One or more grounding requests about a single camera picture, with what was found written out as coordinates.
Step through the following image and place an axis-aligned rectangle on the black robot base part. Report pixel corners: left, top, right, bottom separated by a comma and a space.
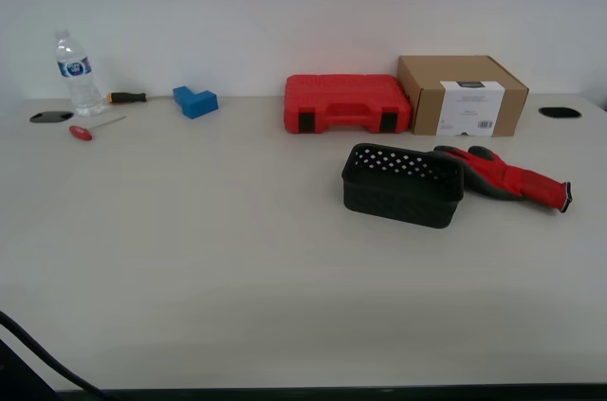
0, 337, 59, 401

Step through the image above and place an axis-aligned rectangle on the orange black handled screwdriver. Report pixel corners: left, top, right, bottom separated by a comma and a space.
105, 91, 177, 105

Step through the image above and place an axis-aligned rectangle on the clear plastic water bottle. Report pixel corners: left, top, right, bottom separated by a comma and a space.
53, 28, 108, 118

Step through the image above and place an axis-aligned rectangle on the blue foam block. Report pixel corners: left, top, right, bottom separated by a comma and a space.
172, 84, 220, 120

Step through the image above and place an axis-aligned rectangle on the red grey work glove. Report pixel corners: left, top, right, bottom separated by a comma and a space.
432, 144, 573, 214

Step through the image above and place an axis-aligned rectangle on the black plastic basket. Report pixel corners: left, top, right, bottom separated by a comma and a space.
340, 142, 466, 230

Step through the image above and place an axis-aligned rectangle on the black table cable grommet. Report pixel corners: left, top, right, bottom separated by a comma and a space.
538, 106, 582, 118
28, 110, 76, 124

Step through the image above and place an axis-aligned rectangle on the brown cardboard box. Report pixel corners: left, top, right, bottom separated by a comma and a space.
396, 55, 530, 138

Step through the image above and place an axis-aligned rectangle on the red plastic tool case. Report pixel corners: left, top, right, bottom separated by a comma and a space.
284, 73, 413, 136

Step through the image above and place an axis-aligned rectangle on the black cable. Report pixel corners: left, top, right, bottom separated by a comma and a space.
0, 310, 118, 401

